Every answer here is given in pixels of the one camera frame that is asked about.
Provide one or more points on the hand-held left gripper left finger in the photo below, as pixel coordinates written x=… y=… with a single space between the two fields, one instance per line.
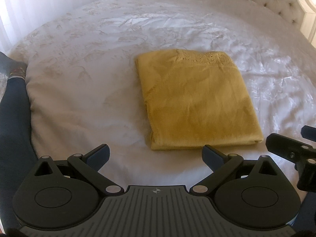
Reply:
x=100 y=156

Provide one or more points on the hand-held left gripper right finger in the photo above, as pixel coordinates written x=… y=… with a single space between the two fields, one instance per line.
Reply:
x=212 y=156

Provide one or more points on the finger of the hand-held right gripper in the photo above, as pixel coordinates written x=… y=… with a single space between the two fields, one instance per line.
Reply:
x=281 y=143
x=308 y=131

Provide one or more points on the yellow knit sweater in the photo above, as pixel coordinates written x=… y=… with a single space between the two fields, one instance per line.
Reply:
x=197 y=103

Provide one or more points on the white embroidered bedspread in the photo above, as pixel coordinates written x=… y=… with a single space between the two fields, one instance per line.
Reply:
x=86 y=79

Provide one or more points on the person's leg in dark pants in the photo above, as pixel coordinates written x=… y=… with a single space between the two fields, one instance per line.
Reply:
x=14 y=140

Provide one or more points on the white ornate cabinet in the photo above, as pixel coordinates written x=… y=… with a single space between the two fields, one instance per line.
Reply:
x=307 y=12

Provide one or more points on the patterned dark sock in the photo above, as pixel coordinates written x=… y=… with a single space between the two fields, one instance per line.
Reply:
x=13 y=66

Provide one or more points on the white tufted headboard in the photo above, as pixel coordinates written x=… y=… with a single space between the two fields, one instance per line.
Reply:
x=259 y=0

